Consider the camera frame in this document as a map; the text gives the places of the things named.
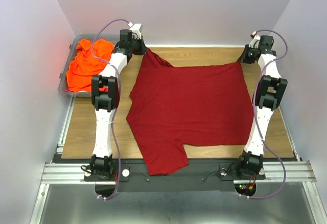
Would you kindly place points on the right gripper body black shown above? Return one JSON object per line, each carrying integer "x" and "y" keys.
{"x": 245, "y": 56}

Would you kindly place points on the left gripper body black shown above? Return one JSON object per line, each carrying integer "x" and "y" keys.
{"x": 140, "y": 48}

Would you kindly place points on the dark red t shirt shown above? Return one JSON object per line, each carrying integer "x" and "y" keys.
{"x": 175, "y": 106}

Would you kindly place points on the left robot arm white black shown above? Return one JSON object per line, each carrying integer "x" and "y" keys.
{"x": 105, "y": 97}

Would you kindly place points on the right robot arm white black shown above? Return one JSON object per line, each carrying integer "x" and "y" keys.
{"x": 267, "y": 97}

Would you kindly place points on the orange t shirt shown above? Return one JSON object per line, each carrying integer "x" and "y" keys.
{"x": 87, "y": 63}

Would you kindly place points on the pink t shirt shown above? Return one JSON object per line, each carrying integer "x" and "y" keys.
{"x": 85, "y": 90}

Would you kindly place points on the clear plastic bin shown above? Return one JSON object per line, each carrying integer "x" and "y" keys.
{"x": 63, "y": 86}

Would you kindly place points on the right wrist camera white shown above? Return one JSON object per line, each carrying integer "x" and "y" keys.
{"x": 255, "y": 40}

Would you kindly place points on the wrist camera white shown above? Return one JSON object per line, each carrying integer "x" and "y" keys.
{"x": 255, "y": 40}
{"x": 136, "y": 29}

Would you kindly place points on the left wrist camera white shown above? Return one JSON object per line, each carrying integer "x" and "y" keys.
{"x": 136, "y": 29}

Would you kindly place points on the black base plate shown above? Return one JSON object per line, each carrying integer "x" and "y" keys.
{"x": 131, "y": 175}

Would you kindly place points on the aluminium frame rail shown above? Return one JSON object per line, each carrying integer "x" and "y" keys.
{"x": 289, "y": 189}

